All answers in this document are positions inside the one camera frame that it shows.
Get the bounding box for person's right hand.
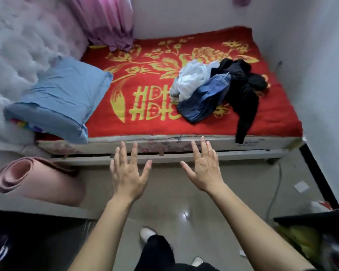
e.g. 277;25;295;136
180;136;226;195

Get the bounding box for person's left hand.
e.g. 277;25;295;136
110;141;153;202

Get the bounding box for person's left forearm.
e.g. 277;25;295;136
69;195;134;271

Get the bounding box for person's right forearm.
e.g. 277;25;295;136
208;183;315;271

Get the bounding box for blue denim garment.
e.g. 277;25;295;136
177;73;232;124

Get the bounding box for person's white left shoe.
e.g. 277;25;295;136
140;227;157;244

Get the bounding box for black garment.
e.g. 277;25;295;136
210;58;269;144

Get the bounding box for red blanket with yellow flowers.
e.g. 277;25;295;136
35;26;303;141

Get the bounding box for white garment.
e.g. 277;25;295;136
169;59;221;102

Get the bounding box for rolled pink mat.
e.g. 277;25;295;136
0;157;86;207

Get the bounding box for blue pillow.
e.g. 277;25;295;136
3;56;114;144

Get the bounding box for person's black trousers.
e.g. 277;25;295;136
134;235;219;271

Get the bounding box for dark cabinet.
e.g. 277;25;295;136
0;209;98;271

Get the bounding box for white and red packet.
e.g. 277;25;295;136
311;201;333;213

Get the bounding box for black bin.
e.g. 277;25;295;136
273;209;339;271

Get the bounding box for pink curtain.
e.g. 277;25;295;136
66;0;134;52

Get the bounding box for white tufted headboard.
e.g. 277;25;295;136
0;0;89;147

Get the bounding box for white bed frame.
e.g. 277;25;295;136
49;149;290;167

